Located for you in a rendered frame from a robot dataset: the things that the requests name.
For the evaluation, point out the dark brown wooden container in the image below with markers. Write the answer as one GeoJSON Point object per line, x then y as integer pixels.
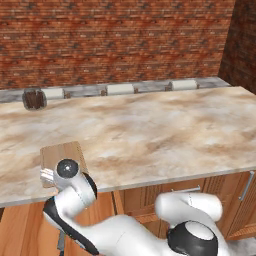
{"type": "Point", "coordinates": [34, 99]}

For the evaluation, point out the white cushioned stool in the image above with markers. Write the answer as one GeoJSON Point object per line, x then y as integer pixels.
{"type": "Point", "coordinates": [54, 93]}
{"type": "Point", "coordinates": [183, 84]}
{"type": "Point", "coordinates": [120, 89]}

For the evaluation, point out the wooden drawer front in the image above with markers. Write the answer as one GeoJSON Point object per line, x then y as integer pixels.
{"type": "Point", "coordinates": [143, 197]}

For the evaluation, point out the ribbed wooden cupboard door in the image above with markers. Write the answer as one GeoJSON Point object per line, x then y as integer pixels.
{"type": "Point", "coordinates": [233, 213]}

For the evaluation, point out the wooden cutting board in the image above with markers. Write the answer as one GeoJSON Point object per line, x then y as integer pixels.
{"type": "Point", "coordinates": [61, 152]}

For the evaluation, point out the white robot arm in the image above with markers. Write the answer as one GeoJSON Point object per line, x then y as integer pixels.
{"type": "Point", "coordinates": [126, 236]}

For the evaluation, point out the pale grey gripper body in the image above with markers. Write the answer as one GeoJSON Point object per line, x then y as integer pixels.
{"type": "Point", "coordinates": [47, 177]}

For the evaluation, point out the smooth wooden cupboard door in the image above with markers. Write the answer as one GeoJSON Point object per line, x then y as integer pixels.
{"type": "Point", "coordinates": [23, 230]}

